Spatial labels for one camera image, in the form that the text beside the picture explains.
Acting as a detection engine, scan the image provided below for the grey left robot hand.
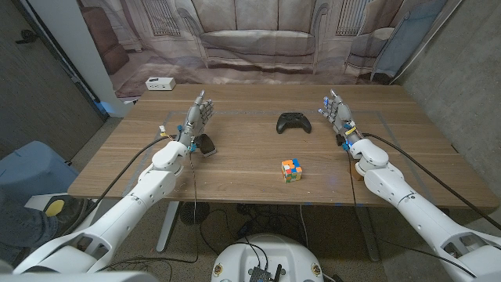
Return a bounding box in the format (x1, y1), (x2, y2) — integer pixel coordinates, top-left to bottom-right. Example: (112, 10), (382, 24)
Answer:
(175, 89), (215, 146)

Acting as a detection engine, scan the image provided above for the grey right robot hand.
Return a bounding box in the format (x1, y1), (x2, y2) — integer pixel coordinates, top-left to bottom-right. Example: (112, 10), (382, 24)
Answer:
(318, 89), (363, 146)

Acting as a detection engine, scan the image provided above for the black game controller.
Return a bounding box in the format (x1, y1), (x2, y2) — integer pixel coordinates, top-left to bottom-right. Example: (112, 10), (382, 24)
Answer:
(276, 112), (313, 135)

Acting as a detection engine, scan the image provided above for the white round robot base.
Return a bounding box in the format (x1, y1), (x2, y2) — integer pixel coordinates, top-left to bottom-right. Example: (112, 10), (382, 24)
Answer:
(211, 233), (325, 282)

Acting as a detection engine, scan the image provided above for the multicoloured rubik's cube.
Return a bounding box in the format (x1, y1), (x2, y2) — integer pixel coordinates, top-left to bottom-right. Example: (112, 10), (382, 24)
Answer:
(280, 158), (304, 184)

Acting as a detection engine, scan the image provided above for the black flat handheld device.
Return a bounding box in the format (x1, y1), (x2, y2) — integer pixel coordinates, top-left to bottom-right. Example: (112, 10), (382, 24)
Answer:
(194, 133), (218, 157)

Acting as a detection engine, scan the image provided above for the white power box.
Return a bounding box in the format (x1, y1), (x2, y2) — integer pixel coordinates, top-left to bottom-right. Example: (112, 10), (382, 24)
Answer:
(145, 77), (177, 92)

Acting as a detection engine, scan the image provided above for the black round floor fan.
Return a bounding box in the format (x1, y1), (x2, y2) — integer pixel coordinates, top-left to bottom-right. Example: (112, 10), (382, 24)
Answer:
(180, 201), (211, 226)

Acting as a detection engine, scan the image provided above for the printed sofa room backdrop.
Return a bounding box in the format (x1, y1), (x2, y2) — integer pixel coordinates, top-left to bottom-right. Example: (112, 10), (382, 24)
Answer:
(76, 0), (463, 99)

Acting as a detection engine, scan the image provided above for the white table leg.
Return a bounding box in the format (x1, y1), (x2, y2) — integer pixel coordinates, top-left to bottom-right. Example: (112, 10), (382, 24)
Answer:
(156, 201), (181, 253)
(354, 205), (381, 262)

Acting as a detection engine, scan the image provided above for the black yellow foot pedal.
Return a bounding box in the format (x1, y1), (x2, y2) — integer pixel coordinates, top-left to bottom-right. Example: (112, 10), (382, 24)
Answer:
(42, 195), (96, 237)

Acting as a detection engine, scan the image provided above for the blue plastic bin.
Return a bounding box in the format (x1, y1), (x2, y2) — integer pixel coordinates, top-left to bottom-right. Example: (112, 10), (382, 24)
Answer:
(0, 140), (79, 193)

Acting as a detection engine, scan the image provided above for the white robot torso edge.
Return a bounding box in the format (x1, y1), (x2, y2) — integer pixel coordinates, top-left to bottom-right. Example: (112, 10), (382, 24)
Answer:
(0, 271), (158, 282)

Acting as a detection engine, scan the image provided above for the person's leg in jeans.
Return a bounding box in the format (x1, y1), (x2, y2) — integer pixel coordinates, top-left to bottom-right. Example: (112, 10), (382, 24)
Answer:
(0, 187), (59, 262)

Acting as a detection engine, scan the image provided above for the thin black right hand cable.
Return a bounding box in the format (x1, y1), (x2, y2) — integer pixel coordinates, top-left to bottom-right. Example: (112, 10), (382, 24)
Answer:
(346, 150), (478, 278)

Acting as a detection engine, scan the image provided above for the thin black hand cable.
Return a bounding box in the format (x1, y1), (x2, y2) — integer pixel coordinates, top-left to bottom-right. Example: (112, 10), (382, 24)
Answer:
(346, 150), (478, 278)
(96, 150), (200, 273)

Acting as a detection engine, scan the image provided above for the thin black left hand cable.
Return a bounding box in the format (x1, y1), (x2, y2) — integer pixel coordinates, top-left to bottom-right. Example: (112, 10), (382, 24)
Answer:
(96, 150), (200, 273)

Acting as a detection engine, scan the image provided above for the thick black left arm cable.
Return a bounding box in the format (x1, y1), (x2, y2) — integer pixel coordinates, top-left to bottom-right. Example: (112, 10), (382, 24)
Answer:
(64, 135), (177, 236)

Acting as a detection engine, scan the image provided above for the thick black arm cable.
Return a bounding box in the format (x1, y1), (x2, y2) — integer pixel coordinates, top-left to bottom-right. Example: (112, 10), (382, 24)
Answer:
(64, 135), (177, 236)
(362, 132), (501, 231)

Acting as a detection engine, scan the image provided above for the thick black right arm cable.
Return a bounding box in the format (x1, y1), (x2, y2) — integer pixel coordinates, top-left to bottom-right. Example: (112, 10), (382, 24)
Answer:
(362, 132), (501, 231)

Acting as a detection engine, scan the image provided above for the white floor cable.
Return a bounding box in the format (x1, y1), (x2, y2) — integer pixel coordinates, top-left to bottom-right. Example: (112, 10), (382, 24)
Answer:
(299, 204), (311, 250)

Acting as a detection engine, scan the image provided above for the black floor cable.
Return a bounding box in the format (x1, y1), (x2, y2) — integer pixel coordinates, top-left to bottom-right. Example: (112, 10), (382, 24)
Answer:
(198, 203), (302, 262)

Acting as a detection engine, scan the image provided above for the black door handle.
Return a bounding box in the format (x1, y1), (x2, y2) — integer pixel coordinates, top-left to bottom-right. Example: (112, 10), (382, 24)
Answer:
(15, 29), (39, 45)

